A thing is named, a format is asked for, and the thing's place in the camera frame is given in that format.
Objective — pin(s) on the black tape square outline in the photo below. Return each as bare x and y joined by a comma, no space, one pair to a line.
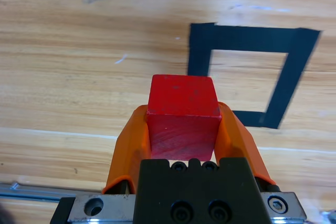
252,37

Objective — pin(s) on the red wooden cube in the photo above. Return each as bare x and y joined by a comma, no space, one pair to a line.
183,111

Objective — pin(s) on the silver metal rail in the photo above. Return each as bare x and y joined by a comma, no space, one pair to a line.
31,191

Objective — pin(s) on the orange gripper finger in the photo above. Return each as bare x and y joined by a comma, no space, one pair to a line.
233,134
128,142

